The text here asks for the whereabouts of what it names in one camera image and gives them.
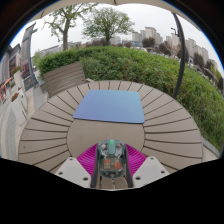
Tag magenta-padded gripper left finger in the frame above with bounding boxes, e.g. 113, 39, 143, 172
54, 143, 101, 190

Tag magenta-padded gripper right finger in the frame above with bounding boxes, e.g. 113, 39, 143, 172
122, 143, 171, 189

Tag transparent green computer mouse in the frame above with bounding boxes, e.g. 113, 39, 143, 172
96, 138, 128, 180

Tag blue square mouse pad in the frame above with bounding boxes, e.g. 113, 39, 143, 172
72, 89, 146, 125

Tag white planter box with flowers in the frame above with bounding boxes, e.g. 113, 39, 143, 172
9, 65, 25, 94
10, 92, 29, 126

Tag brown slatted outdoor chair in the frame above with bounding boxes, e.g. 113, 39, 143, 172
42, 60, 96, 99

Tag green trimmed hedge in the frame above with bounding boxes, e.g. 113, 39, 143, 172
36, 45, 224, 152

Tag dark curved umbrella pole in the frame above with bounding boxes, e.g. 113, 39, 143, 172
170, 12, 187, 101

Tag tall grey sign pillar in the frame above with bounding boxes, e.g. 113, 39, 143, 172
19, 22, 39, 92

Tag far apartment buildings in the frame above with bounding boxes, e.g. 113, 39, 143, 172
131, 26, 220, 68

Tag tall thin-trunked tree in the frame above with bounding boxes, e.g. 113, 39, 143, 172
43, 3, 100, 52

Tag round-crowned green tree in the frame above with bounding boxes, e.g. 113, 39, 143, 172
81, 6, 136, 46

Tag beige patio umbrella canopy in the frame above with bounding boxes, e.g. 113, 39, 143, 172
33, 0, 201, 22

